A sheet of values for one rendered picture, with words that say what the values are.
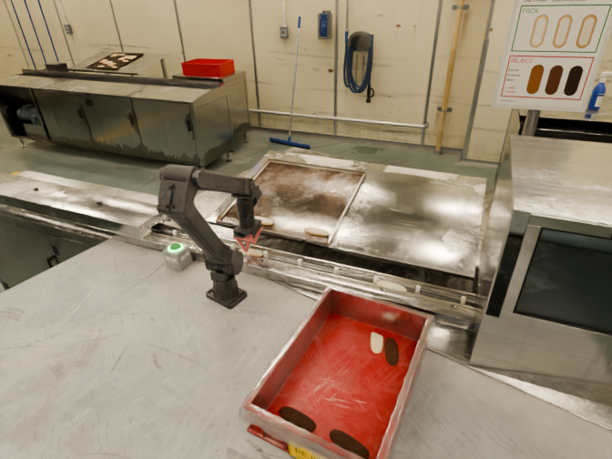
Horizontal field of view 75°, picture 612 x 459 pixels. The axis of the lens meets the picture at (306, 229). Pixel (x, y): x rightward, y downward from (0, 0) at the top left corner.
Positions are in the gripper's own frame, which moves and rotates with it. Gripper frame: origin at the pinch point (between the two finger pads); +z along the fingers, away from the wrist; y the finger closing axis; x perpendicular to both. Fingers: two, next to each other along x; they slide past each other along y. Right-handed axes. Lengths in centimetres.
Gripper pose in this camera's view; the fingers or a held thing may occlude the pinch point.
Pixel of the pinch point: (249, 245)
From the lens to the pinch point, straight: 150.6
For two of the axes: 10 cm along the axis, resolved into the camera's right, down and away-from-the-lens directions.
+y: -3.9, 4.9, -7.8
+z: 0.2, 8.5, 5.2
